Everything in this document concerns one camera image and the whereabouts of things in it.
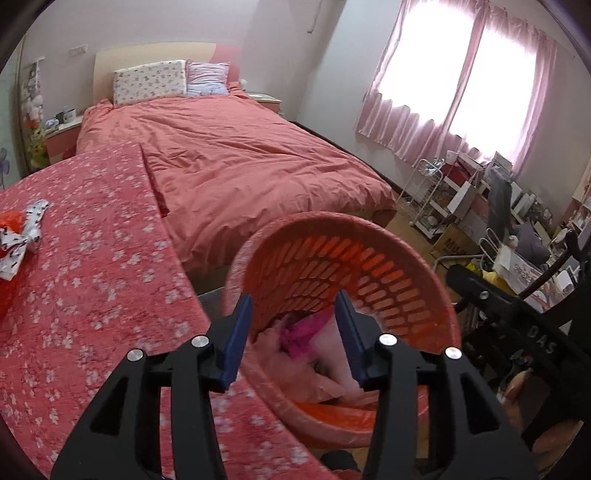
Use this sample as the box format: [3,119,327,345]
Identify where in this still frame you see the person's right hand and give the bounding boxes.
[501,371,548,416]

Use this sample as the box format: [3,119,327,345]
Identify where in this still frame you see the white wire cart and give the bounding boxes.
[397,158,446,232]

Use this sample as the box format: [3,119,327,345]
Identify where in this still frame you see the yellow green plush toy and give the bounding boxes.
[28,126,49,169]

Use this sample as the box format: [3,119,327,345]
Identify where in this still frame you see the pink curtain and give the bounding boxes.
[355,0,559,174]

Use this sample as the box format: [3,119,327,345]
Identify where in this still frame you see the pink striped pillow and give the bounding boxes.
[186,61,232,97]

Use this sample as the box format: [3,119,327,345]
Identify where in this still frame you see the white shelf trolley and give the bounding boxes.
[416,150,490,238]

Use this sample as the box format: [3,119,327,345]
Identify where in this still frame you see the person's leg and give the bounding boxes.
[321,450,365,480]

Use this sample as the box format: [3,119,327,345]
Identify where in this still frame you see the brown paper bag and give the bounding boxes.
[429,222,483,259]

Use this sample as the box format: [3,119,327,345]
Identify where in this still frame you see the red floral blanket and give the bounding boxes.
[0,138,333,480]

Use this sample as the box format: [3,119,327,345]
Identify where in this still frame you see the white floral pillow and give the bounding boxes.
[113,60,189,108]

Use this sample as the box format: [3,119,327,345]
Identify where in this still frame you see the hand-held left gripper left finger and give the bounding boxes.
[50,293,254,480]

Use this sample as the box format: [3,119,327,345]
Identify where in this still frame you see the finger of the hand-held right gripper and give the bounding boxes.
[445,264,522,319]

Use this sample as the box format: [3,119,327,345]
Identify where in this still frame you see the magenta plastic bag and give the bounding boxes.
[277,314,338,358]

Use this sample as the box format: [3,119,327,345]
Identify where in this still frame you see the salmon pink duvet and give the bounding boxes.
[76,88,398,282]

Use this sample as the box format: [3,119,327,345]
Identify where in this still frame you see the orange plastic basket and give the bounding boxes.
[222,211,462,450]

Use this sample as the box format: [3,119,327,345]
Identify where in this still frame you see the white black dotted bag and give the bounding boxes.
[0,199,51,282]

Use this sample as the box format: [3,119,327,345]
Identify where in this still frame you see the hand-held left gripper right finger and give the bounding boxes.
[335,291,539,480]

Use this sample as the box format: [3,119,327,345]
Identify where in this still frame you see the yellow basin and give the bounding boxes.
[466,261,499,284]

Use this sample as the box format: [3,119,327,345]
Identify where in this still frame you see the beige pink headboard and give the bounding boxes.
[93,42,243,104]

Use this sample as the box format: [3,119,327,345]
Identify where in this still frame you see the hanging plush toys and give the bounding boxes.
[21,58,47,125]

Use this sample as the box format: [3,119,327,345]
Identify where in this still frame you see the pink nightstand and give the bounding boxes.
[245,92,283,114]
[44,115,84,164]

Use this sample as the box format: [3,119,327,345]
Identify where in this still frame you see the dark wooden chair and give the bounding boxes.
[522,228,591,324]

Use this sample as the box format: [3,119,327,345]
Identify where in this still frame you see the wardrobe with purple flowers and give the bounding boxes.
[0,46,28,190]

